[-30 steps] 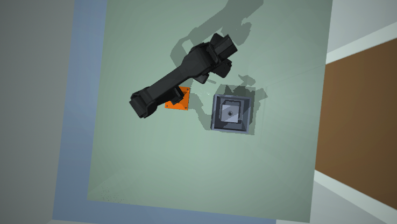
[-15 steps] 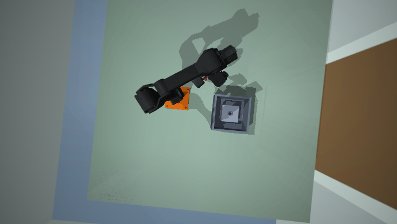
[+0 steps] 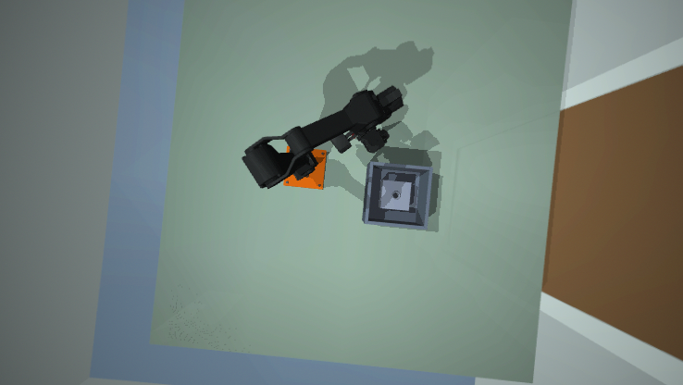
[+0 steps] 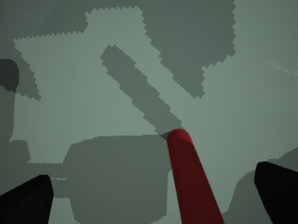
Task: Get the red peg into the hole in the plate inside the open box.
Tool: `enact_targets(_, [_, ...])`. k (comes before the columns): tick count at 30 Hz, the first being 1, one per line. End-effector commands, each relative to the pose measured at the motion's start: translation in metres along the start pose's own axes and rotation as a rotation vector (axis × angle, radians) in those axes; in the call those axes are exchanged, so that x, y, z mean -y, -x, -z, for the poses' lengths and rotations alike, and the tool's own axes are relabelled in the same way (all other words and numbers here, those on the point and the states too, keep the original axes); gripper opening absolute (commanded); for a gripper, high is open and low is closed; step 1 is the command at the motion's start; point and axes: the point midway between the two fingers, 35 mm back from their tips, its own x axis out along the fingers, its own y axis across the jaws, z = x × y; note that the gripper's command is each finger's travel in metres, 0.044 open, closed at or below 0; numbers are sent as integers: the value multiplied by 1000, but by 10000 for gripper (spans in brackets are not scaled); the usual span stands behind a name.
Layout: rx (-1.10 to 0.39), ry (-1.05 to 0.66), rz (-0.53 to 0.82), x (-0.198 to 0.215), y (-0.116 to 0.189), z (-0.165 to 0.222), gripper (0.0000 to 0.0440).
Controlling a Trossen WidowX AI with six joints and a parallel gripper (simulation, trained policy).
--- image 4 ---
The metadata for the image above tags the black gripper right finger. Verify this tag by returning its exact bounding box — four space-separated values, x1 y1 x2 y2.
254 161 298 224

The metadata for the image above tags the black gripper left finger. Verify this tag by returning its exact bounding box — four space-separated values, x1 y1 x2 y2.
0 175 55 224

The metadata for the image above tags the red peg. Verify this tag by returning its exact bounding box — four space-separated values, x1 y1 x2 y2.
168 129 225 224

